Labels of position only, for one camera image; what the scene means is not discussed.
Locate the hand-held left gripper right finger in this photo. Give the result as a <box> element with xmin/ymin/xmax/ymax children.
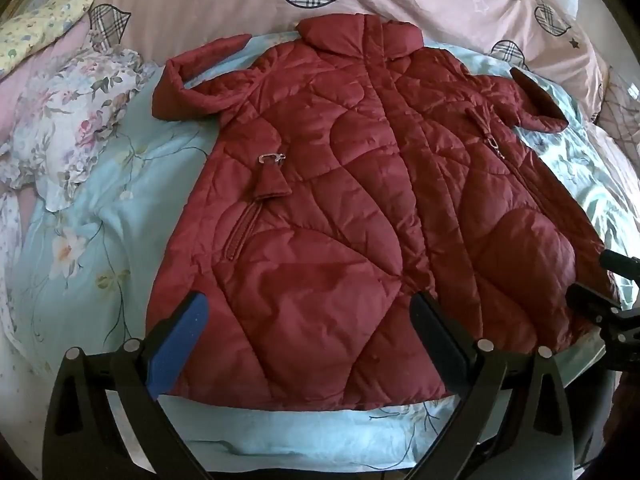
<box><xmin>407</xmin><ymin>290</ymin><xmax>588</xmax><ymax>480</ymax></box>

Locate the red quilted coat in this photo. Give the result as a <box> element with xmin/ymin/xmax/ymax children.
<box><xmin>145</xmin><ymin>14</ymin><xmax>623</xmax><ymax>401</ymax></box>

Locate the pink patterned pillow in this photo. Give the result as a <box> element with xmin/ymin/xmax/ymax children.
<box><xmin>595</xmin><ymin>65</ymin><xmax>640</xmax><ymax>156</ymax></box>

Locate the ruffled floral pillow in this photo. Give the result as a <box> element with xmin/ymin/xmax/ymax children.
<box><xmin>0</xmin><ymin>42</ymin><xmax>158</xmax><ymax>211</ymax></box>

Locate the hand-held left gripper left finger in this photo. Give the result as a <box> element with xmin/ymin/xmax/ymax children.
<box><xmin>42</xmin><ymin>290</ymin><xmax>211</xmax><ymax>480</ymax></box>

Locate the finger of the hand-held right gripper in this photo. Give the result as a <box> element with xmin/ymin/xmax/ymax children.
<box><xmin>599</xmin><ymin>248</ymin><xmax>640</xmax><ymax>275</ymax></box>
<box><xmin>568</xmin><ymin>282</ymin><xmax>625</xmax><ymax>322</ymax></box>

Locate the pink duvet with plaid hearts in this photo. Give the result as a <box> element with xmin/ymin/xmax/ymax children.
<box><xmin>0</xmin><ymin>0</ymin><xmax>608</xmax><ymax>128</ymax></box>

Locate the yellow floral pillow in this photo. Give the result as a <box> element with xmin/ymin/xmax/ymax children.
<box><xmin>0</xmin><ymin>0</ymin><xmax>101</xmax><ymax>78</ymax></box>

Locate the light blue floral bed sheet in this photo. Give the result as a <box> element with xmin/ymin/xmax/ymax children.
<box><xmin>10</xmin><ymin>30</ymin><xmax>640</xmax><ymax>471</ymax></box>

